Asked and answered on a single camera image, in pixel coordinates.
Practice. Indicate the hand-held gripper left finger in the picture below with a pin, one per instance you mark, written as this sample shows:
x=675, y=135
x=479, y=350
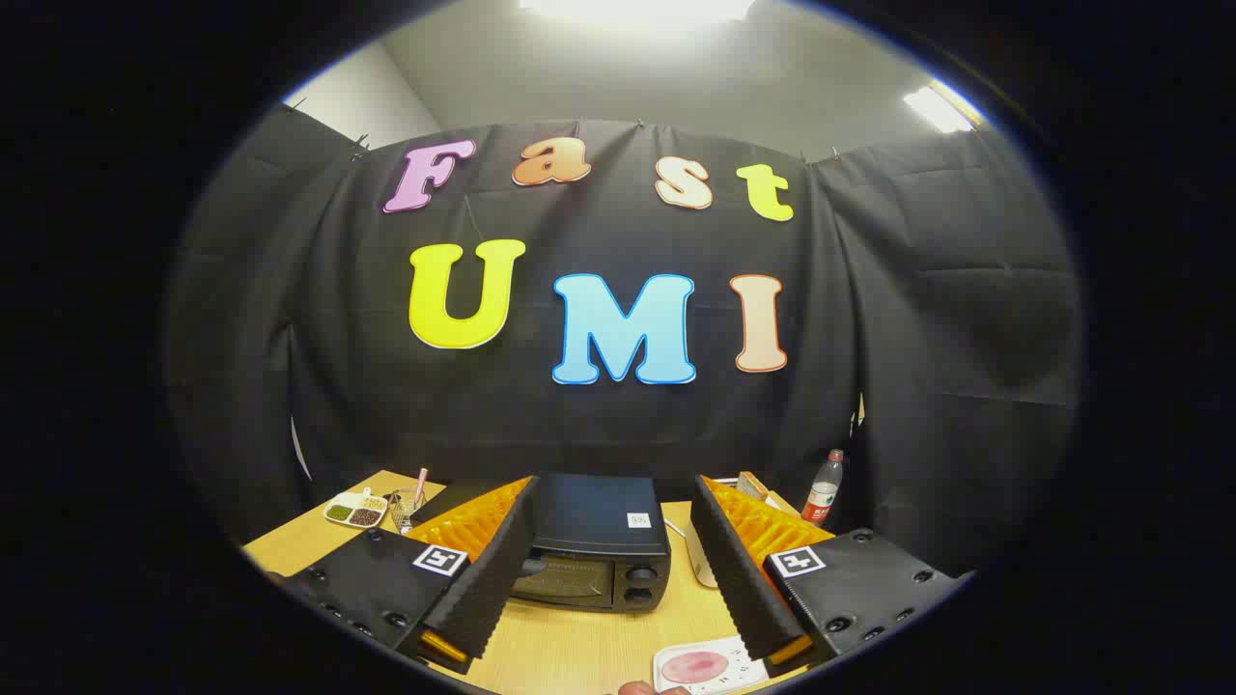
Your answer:
x=497, y=569

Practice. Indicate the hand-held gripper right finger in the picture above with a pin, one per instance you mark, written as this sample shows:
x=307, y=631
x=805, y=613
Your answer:
x=739, y=569

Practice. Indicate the white square plate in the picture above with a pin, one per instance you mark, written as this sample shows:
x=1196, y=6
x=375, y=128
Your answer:
x=739, y=666

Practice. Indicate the pink ham slice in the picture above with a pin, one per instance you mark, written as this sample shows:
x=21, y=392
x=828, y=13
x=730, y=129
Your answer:
x=693, y=666

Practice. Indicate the black toaster oven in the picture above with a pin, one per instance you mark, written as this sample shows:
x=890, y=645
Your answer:
x=599, y=521

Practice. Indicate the white pop-up toaster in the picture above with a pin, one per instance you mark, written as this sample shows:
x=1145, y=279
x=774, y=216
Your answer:
x=703, y=565

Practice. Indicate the clear plastic water bottle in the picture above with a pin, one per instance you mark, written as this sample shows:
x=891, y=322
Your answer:
x=823, y=492

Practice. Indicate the white divided bean dish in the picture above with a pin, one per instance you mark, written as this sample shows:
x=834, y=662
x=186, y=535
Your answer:
x=355, y=510

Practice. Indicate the ceiling light panel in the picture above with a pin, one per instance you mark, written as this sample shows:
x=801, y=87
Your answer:
x=637, y=8
x=937, y=108

